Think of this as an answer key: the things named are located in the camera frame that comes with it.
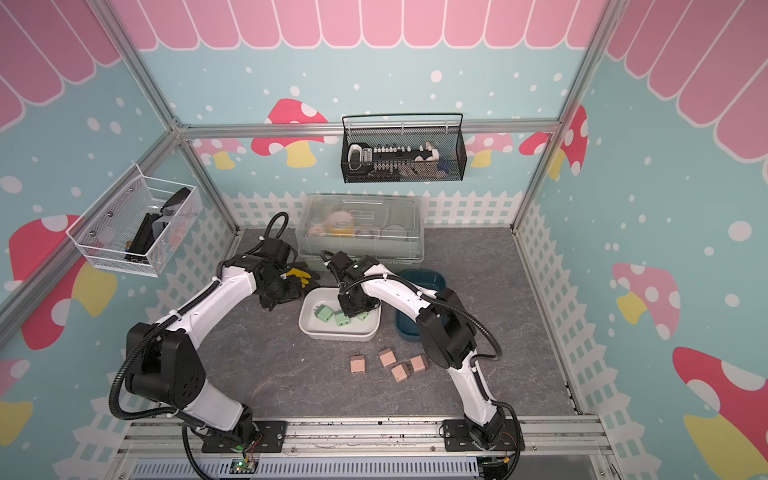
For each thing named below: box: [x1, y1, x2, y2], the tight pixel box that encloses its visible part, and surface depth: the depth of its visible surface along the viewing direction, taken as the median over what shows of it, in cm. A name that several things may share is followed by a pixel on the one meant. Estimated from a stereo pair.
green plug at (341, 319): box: [335, 312, 351, 327], surface depth 94 cm
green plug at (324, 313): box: [313, 304, 335, 323], surface depth 96 cm
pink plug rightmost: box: [410, 355, 425, 372], surface depth 86 cm
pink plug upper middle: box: [378, 347, 397, 367], surface depth 87 cm
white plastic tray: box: [298, 287, 382, 342], surface depth 95 cm
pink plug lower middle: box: [391, 363, 409, 383], surface depth 84 cm
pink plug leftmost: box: [350, 355, 365, 374], surface depth 85 cm
